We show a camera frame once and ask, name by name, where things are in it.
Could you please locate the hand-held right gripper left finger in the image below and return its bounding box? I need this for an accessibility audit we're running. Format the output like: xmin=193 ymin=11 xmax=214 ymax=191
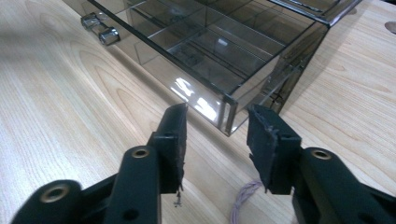
xmin=113 ymin=103 xmax=190 ymax=224

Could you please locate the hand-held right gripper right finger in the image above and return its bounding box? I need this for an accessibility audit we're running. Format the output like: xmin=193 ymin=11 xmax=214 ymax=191
xmin=247 ymin=104 xmax=372 ymax=224

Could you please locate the pink twisted cord loop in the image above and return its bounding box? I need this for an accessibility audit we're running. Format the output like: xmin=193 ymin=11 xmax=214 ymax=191
xmin=229 ymin=179 xmax=264 ymax=224

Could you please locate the smoky acrylic drawer with dividers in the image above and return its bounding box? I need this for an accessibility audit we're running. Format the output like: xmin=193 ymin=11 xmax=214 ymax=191
xmin=61 ymin=0 xmax=332 ymax=138

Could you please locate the smoky acrylic drawer cabinet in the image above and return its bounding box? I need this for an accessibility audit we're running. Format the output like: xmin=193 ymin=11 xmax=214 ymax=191
xmin=266 ymin=0 xmax=364 ymax=28

